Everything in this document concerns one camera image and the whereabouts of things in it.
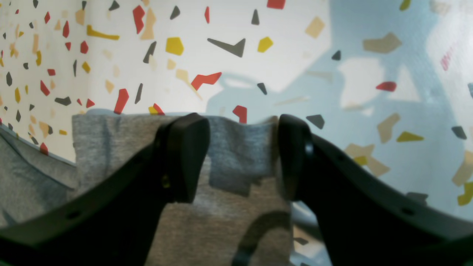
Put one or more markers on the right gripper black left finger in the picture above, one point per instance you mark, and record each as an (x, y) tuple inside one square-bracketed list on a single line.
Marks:
[(114, 223)]

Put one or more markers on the grey T-shirt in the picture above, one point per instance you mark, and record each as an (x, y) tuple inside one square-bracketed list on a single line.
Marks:
[(239, 216)]

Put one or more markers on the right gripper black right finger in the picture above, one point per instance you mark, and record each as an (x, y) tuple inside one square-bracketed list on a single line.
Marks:
[(363, 221)]

